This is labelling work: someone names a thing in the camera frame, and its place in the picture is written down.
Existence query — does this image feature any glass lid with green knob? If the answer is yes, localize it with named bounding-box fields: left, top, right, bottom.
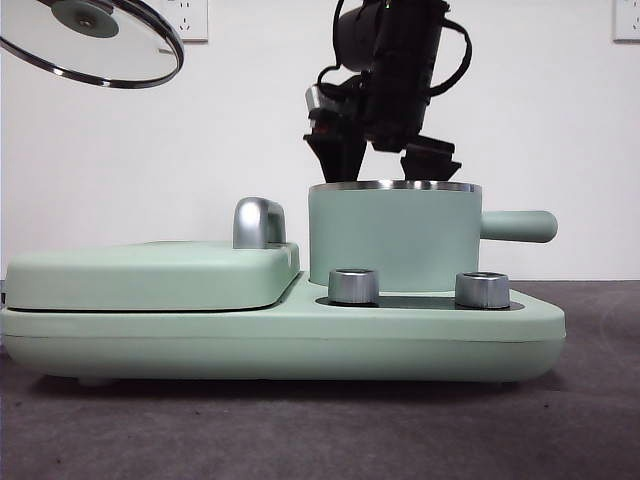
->
left=0, top=0, right=186, bottom=91

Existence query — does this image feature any silver control knob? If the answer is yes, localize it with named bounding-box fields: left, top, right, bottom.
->
left=327, top=268, right=380, bottom=307
left=453, top=272, right=511, bottom=309

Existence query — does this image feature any green breakfast machine base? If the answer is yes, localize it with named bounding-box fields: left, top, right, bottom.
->
left=0, top=279, right=567, bottom=389

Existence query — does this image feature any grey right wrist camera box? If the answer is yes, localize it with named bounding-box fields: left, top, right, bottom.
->
left=305, top=84, right=332, bottom=120

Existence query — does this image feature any green steamer pot with handle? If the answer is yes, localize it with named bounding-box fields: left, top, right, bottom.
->
left=307, top=180, right=559, bottom=295

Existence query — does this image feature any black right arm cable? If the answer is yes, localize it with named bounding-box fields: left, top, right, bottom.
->
left=422, top=14, right=474, bottom=99

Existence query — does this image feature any white wall socket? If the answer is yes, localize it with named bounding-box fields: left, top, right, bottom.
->
left=613, top=0, right=640, bottom=43
left=163, top=0, right=210, bottom=43

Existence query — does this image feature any green griddle cover silver handle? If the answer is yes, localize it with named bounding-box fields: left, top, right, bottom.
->
left=3, top=197, right=302, bottom=314

